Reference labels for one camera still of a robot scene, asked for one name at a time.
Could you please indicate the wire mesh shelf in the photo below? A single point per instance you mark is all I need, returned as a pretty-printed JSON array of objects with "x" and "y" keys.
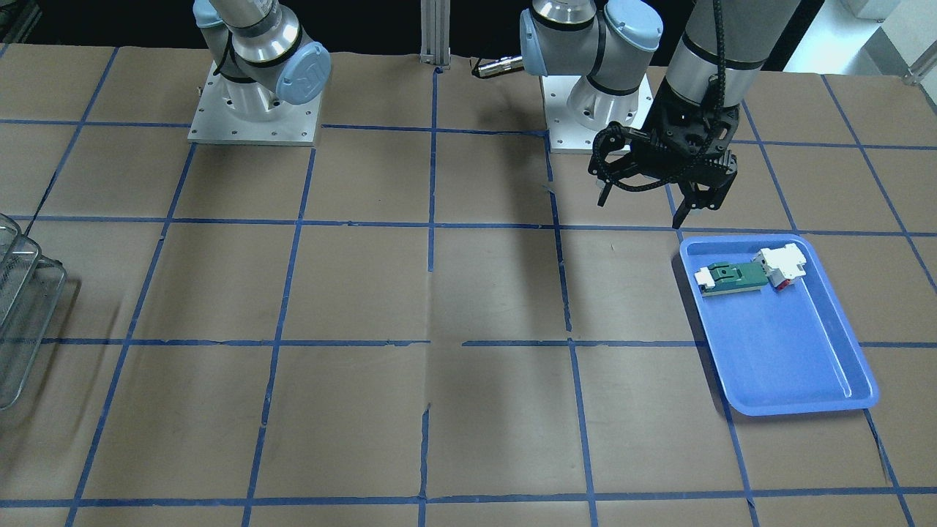
[{"x": 31, "y": 286}]

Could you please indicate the green terminal block module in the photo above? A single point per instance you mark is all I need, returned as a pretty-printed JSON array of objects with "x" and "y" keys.
[{"x": 729, "y": 278}]

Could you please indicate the blue plastic tray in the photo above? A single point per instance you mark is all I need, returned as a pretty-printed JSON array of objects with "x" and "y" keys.
[{"x": 779, "y": 352}]

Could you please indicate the rear aluminium frame post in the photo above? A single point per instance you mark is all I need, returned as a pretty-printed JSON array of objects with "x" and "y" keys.
[{"x": 434, "y": 18}]

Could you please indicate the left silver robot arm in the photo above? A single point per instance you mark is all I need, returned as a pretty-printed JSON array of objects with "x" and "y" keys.
[{"x": 613, "y": 46}]

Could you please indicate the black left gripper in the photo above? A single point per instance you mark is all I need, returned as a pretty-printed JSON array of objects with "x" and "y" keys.
[{"x": 661, "y": 126}]

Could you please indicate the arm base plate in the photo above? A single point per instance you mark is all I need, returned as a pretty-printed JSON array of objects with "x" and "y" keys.
[
  {"x": 575, "y": 111},
  {"x": 247, "y": 114}
]

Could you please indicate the white circuit breaker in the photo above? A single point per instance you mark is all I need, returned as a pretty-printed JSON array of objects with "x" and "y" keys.
[{"x": 782, "y": 266}]

